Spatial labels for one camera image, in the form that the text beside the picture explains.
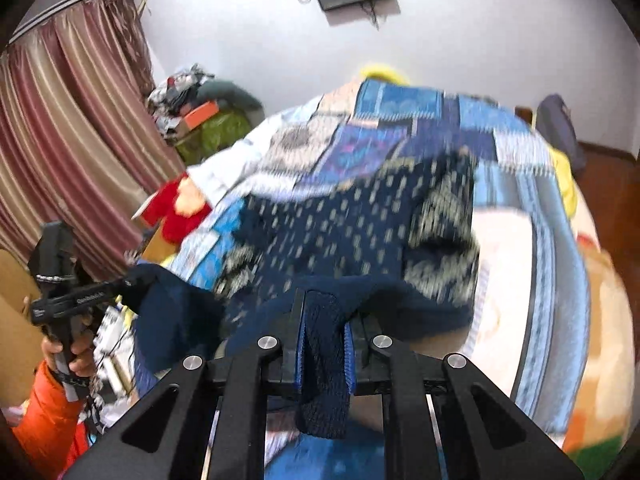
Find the beige printed bedsheet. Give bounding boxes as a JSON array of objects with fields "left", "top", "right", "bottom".
[{"left": 467, "top": 170, "right": 632, "bottom": 467}]

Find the grey bag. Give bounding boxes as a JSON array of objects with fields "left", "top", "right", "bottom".
[{"left": 536, "top": 93, "right": 589, "bottom": 177}]

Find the pile of clothes and clutter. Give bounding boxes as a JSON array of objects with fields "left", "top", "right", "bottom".
[{"left": 146, "top": 63, "right": 217, "bottom": 137}]

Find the yellow cushion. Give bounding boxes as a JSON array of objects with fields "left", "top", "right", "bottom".
[{"left": 359, "top": 62, "right": 407, "bottom": 84}]

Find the brown cardboard box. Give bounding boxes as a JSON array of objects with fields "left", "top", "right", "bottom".
[{"left": 141, "top": 226, "right": 177, "bottom": 262}]

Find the red plush toy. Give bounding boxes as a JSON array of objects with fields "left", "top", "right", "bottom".
[{"left": 141, "top": 172, "right": 214, "bottom": 244}]

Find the striped maroon curtain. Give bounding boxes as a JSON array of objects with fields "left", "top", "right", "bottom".
[{"left": 0, "top": 0, "right": 189, "bottom": 282}]

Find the green patterned bag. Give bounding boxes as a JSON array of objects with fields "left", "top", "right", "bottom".
[{"left": 174, "top": 111, "right": 252, "bottom": 164}]

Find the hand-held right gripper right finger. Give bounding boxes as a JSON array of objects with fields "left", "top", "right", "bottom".
[{"left": 345, "top": 311, "right": 586, "bottom": 480}]

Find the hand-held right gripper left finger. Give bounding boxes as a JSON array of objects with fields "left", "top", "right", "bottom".
[{"left": 60, "top": 290, "right": 308, "bottom": 480}]

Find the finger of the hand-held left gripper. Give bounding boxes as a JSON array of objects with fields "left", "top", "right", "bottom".
[{"left": 99, "top": 275, "right": 138, "bottom": 303}]

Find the flat brown cardboard sheet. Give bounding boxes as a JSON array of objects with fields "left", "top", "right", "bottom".
[{"left": 0, "top": 246, "right": 47, "bottom": 407}]

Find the orange box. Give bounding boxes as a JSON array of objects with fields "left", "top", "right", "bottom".
[{"left": 181, "top": 101, "right": 222, "bottom": 132}]

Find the person's left hand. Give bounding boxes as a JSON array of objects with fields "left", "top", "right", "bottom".
[{"left": 41, "top": 326, "right": 98, "bottom": 380}]

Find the person's left forearm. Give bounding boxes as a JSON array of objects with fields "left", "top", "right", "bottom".
[{"left": 10, "top": 360, "right": 88, "bottom": 480}]

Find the navy patterned hooded jacket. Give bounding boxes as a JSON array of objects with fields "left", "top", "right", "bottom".
[{"left": 122, "top": 151, "right": 484, "bottom": 441}]

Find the white cloth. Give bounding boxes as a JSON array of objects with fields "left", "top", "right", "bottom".
[{"left": 191, "top": 110, "right": 282, "bottom": 207}]

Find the blue patchwork blanket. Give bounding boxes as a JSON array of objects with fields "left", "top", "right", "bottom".
[{"left": 165, "top": 77, "right": 594, "bottom": 436}]

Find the grey pillow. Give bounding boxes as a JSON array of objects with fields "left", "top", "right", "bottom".
[{"left": 196, "top": 79, "right": 264, "bottom": 122}]

